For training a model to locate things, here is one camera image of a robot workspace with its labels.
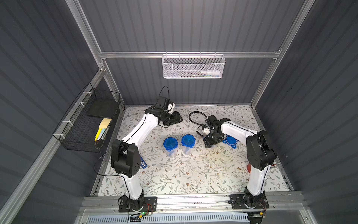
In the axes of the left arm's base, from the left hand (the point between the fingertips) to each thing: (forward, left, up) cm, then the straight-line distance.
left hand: (182, 121), depth 85 cm
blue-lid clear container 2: (-9, -4, -9) cm, 14 cm away
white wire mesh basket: (+50, -9, +8) cm, 52 cm away
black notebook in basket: (+5, +47, +8) cm, 48 cm away
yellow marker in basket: (-14, +44, +7) cm, 46 cm away
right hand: (-6, -20, -16) cm, 26 cm away
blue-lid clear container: (-11, +7, -9) cm, 16 cm away
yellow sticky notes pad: (-7, +42, +8) cm, 44 cm away
